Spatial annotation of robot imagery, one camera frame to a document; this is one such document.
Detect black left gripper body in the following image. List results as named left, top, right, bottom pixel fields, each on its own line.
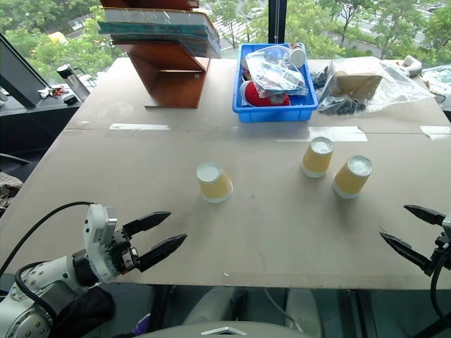
left=106, top=227, right=142, bottom=276

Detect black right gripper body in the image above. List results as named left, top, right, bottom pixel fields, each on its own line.
left=432, top=230, right=451, bottom=271

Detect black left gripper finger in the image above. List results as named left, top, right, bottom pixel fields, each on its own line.
left=135, top=232, right=188, bottom=273
left=122, top=211, right=173, bottom=242

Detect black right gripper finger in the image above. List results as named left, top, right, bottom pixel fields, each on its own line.
left=379, top=231, right=438, bottom=277
left=403, top=204, right=447, bottom=227

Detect yellow paper cup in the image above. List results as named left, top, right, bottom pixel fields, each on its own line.
left=299, top=136, right=334, bottom=179
left=196, top=161, right=234, bottom=204
left=331, top=155, right=373, bottom=200

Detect clear tape strip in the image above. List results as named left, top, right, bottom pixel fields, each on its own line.
left=109, top=123, right=172, bottom=132
left=419, top=124, right=451, bottom=141

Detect large clear plastic bag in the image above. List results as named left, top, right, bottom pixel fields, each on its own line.
left=316, top=57, right=436, bottom=115

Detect pile of black parts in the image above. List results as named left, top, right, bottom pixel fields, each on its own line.
left=318, top=96, right=367, bottom=116

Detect brown wooden shelf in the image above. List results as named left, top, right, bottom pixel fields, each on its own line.
left=128, top=41, right=211, bottom=109

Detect brown cardboard box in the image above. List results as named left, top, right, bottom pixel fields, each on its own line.
left=333, top=71, right=383, bottom=101

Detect white small device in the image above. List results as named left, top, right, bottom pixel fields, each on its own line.
left=400, top=55, right=423, bottom=77

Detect black side desk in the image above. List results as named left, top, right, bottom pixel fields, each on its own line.
left=0, top=94, right=87, bottom=184

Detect grey water bottle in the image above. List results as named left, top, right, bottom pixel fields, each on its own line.
left=56, top=63, right=91, bottom=103

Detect red and white round item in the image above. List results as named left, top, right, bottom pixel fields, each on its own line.
left=240, top=80, right=292, bottom=107

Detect blue plastic bin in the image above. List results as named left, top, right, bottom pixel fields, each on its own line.
left=232, top=43, right=319, bottom=123

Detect clear bag with printed packets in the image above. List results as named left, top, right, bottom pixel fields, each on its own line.
left=245, top=45, right=311, bottom=100

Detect black slanted panel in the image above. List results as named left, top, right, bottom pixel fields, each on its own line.
left=0, top=32, right=51, bottom=109

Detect grey taped book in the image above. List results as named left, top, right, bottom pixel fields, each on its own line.
left=101, top=7, right=214, bottom=28

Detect white plastic jar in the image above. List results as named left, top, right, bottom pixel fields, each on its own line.
left=288, top=44, right=307, bottom=68

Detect brown book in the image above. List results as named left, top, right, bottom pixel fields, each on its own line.
left=99, top=0, right=200, bottom=11

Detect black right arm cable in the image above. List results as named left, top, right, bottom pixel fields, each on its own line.
left=429, top=253, right=451, bottom=330

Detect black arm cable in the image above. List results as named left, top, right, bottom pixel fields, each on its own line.
left=429, top=253, right=451, bottom=330
left=0, top=201, right=97, bottom=279

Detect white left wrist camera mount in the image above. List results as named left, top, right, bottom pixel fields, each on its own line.
left=82, top=203, right=119, bottom=284

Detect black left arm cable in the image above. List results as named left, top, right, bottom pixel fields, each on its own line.
left=0, top=201, right=97, bottom=279

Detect black window post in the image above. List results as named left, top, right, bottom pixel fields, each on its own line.
left=268, top=0, right=286, bottom=46

